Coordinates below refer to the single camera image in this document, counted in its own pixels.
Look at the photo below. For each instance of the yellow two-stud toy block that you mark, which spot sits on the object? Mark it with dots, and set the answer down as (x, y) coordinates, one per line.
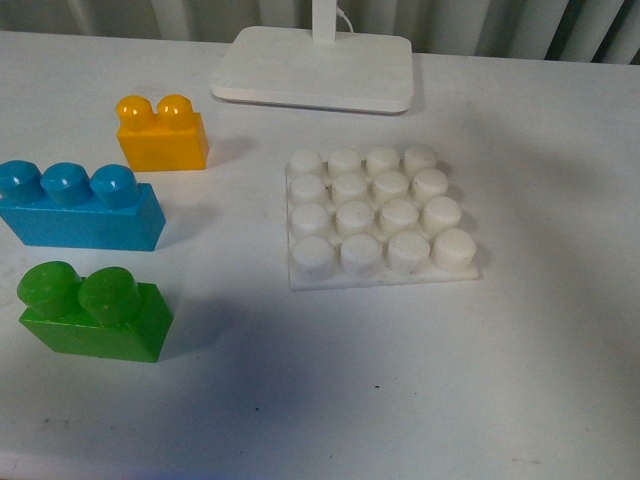
(170, 137)

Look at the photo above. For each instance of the blue three-stud toy block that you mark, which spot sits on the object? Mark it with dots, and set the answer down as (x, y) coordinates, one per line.
(65, 207)

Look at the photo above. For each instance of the grey pleated curtain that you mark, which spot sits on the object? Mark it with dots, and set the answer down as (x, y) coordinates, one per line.
(574, 31)

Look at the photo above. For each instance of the white desk lamp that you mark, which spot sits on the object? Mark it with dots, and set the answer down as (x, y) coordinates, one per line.
(319, 68)

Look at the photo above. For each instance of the green two-stud toy block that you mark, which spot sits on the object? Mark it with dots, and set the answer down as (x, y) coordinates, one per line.
(107, 314)

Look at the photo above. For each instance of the white studded base plate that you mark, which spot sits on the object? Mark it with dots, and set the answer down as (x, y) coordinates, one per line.
(375, 219)

